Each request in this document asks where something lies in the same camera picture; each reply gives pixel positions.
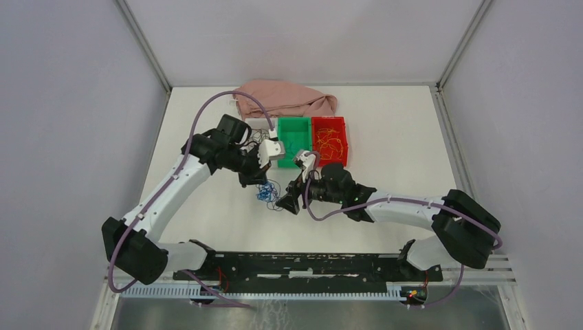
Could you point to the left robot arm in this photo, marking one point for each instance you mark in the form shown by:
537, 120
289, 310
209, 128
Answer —
132, 242

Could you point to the green plastic bin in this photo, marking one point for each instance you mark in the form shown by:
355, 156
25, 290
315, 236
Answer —
296, 135

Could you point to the red plastic bin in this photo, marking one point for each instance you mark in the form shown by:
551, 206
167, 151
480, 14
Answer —
329, 139

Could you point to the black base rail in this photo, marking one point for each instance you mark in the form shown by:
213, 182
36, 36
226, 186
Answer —
305, 273

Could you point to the clear plastic bin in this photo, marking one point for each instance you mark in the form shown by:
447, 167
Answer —
259, 131

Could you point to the pink cloth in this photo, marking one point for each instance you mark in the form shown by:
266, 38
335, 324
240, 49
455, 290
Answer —
288, 99

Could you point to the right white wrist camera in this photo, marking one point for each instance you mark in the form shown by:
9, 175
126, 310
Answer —
307, 161

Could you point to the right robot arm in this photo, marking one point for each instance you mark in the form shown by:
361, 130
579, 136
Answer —
462, 230

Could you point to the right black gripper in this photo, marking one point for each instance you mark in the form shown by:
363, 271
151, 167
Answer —
290, 201

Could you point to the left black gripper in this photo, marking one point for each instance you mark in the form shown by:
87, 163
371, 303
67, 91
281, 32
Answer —
258, 175

